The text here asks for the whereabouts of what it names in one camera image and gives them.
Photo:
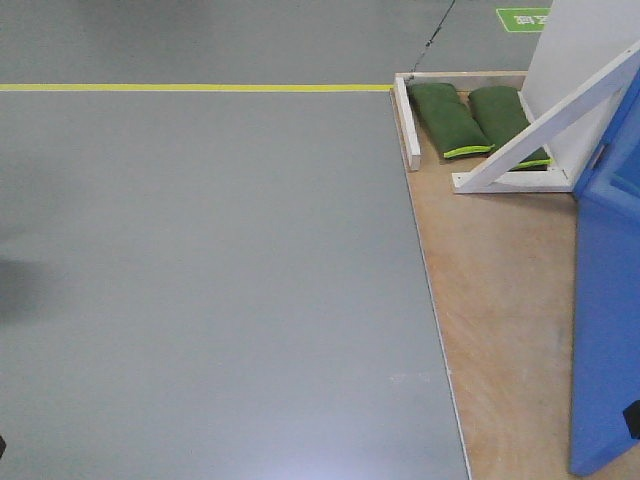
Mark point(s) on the green sandbag of pair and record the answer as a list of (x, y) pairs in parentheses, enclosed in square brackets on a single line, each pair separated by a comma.
[(452, 129), (499, 113)]

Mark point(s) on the white base frame bar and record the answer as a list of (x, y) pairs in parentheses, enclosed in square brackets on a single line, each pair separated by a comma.
[(463, 81)]

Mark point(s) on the large plywood platform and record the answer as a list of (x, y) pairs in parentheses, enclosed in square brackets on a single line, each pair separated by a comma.
[(502, 272)]

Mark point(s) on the green floor sign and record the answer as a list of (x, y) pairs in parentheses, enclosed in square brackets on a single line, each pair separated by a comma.
[(523, 19)]

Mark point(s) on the green sandbag left of pair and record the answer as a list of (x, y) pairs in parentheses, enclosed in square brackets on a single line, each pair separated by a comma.
[(452, 129)]

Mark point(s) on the white triangular support brace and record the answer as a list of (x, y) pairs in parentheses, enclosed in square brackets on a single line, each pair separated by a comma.
[(496, 175)]

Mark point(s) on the white wall panel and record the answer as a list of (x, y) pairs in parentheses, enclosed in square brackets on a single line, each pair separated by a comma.
[(578, 40)]

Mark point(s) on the black robot part right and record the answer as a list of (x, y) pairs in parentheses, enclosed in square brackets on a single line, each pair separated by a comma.
[(631, 416)]

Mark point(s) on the blue door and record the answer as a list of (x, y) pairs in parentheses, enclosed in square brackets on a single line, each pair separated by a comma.
[(605, 371)]

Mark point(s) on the green sandbag right of pair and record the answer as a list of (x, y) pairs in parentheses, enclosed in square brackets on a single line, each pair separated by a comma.
[(499, 113)]

